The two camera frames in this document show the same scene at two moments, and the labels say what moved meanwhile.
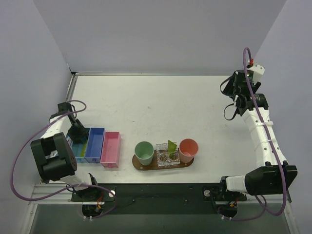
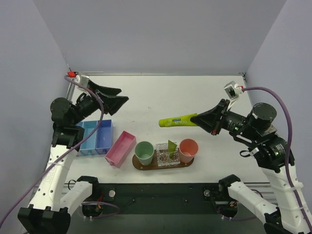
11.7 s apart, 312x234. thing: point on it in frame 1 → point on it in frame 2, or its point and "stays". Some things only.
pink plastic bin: (110, 151) → (117, 153)
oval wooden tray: (154, 165) stays
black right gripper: (229, 86) → (221, 117)
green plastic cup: (144, 151) stays
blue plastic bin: (94, 145) → (104, 137)
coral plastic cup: (188, 148) stays
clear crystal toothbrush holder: (164, 158) stays
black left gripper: (78, 133) → (98, 98)
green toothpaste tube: (82, 153) → (184, 121)
